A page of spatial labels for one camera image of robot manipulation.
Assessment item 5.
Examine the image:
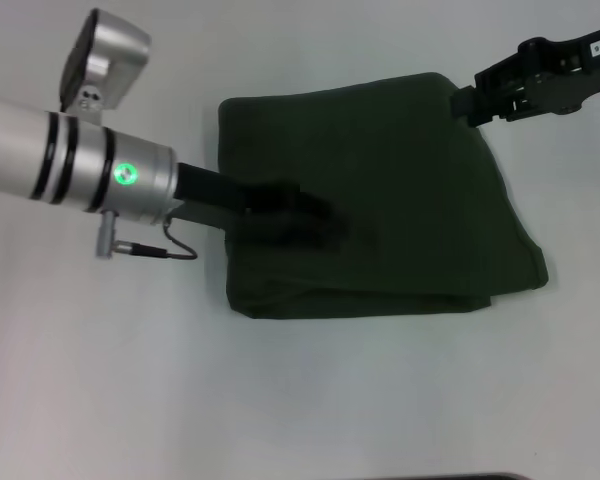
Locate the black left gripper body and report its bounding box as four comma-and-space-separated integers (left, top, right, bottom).
172, 162, 304, 236

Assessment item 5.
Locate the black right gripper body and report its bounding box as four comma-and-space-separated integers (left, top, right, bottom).
517, 22, 600, 117

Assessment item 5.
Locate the dark green FREE! t-shirt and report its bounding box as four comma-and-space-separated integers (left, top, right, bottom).
216, 72, 550, 320

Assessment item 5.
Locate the dark left arm cable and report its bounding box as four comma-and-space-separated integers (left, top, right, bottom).
114, 217, 200, 261

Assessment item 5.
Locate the silver left wrist depth camera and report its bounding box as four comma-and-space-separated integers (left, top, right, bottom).
59, 7, 153, 126

